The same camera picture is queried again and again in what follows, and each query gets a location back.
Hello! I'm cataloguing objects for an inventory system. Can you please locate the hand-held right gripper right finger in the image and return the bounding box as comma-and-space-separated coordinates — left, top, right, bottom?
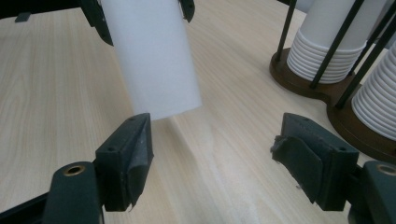
270, 112, 361, 212

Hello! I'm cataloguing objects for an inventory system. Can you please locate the short stack of white cups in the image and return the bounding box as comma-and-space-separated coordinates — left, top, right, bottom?
286, 0, 387, 85

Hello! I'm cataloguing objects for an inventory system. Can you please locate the tall stack of white cups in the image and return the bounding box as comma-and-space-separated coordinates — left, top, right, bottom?
351, 40, 396, 142

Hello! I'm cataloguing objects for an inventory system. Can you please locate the black tape piece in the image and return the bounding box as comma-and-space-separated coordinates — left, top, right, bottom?
14, 11, 33, 23

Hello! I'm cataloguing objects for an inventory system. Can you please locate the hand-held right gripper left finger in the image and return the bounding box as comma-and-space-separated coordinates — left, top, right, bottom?
94, 112, 154, 213

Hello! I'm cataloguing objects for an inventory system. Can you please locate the dark brown double cup holder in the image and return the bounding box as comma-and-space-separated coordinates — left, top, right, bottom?
269, 0, 396, 164

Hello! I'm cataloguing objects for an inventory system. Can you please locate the single white paper cup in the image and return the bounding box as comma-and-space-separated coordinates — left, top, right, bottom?
100, 0, 203, 121

